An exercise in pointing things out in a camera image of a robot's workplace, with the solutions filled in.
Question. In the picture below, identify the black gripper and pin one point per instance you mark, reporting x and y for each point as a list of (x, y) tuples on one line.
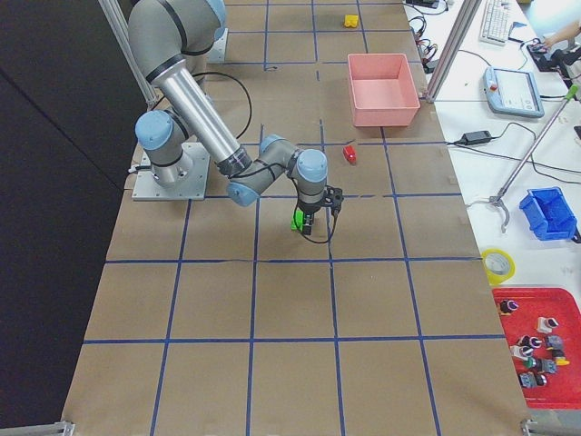
[(310, 212)]

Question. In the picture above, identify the green toy block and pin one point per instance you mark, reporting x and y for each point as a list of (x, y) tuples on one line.
[(297, 220)]

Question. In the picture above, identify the yellow toy block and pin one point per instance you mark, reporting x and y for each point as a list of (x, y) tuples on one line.
[(351, 21)]

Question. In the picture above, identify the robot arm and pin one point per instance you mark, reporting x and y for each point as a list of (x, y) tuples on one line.
[(161, 36)]

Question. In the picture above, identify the pink plastic box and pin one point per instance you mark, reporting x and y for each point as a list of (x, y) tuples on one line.
[(382, 90)]

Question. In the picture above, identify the red toy block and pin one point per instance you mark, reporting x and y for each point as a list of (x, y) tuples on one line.
[(349, 154)]

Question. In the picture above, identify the black power adapter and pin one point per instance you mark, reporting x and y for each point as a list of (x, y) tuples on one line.
[(475, 138)]

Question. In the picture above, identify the yellow tape roll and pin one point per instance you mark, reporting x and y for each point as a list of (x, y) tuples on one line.
[(499, 266)]

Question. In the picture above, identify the teach pendant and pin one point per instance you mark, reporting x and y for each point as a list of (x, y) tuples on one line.
[(512, 92)]

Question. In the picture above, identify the blue storage bin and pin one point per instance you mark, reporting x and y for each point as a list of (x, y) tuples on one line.
[(549, 216)]

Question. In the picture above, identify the grabber reach tool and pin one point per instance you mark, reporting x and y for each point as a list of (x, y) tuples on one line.
[(496, 200)]

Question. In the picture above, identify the white keyboard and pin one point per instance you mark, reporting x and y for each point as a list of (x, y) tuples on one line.
[(496, 22)]

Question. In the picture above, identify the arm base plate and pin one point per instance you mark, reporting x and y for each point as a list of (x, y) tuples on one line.
[(186, 180), (217, 53)]

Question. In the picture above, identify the aluminium frame post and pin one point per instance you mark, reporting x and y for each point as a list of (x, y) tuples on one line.
[(459, 29)]

